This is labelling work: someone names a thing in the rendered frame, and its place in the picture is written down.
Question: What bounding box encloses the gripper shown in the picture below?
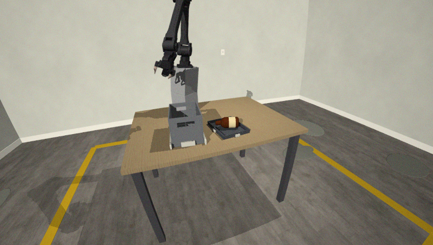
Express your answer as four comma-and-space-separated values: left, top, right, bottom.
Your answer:
154, 60, 176, 79

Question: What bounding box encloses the brown bottle with beige label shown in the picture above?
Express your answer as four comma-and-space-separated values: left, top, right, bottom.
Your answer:
216, 117, 239, 128

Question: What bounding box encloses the grey divided crate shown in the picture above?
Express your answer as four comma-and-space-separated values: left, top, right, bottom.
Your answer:
168, 101, 204, 148

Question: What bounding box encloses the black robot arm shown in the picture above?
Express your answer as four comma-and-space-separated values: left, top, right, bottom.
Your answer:
161, 0, 193, 77

